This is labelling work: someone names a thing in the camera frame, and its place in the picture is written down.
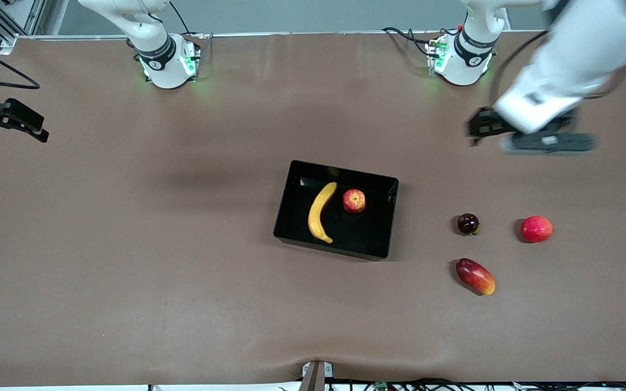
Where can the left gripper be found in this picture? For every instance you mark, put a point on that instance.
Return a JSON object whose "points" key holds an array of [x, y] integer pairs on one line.
{"points": [[485, 124]]}

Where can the red yellow speckled apple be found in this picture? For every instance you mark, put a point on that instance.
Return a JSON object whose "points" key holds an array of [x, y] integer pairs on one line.
{"points": [[354, 201]]}

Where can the black rectangular plastic tray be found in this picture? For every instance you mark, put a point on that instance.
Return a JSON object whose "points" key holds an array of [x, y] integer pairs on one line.
{"points": [[362, 239]]}

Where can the yellow banana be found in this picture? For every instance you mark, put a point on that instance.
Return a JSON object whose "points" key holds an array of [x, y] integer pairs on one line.
{"points": [[318, 212]]}

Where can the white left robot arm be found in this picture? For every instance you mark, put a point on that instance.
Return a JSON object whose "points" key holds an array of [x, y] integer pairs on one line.
{"points": [[579, 49]]}

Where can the plain red apple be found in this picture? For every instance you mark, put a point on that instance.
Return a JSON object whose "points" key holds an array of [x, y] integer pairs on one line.
{"points": [[537, 229]]}

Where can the dark purple plum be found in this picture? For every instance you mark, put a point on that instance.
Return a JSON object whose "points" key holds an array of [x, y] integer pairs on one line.
{"points": [[468, 224]]}

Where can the red yellow mango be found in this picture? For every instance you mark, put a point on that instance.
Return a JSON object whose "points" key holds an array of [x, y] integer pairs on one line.
{"points": [[475, 276]]}

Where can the small green circuit board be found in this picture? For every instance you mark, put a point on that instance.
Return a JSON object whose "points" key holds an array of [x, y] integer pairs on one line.
{"points": [[381, 386]]}

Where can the grey camera stand bracket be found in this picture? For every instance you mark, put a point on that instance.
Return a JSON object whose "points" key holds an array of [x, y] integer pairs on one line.
{"points": [[315, 377]]}

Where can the aluminium frame struts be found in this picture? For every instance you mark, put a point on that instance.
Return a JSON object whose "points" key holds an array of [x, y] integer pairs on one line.
{"points": [[22, 21]]}

